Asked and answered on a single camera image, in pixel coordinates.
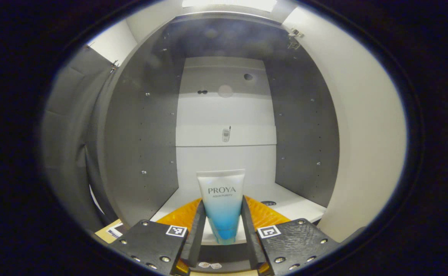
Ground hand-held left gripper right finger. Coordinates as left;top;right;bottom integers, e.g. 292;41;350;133
240;195;341;276

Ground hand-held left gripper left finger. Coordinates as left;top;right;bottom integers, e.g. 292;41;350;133
109;197;207;276

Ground white and blue bottle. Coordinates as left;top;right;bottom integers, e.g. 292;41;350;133
196;169;245;245

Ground dark grey cabinet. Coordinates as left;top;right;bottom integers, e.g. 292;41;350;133
86;11;341;274

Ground black backdrop cloth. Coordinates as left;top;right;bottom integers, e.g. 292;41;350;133
42;46;119;234

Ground ceiling light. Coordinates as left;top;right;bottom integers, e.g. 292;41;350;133
182;0;278;12

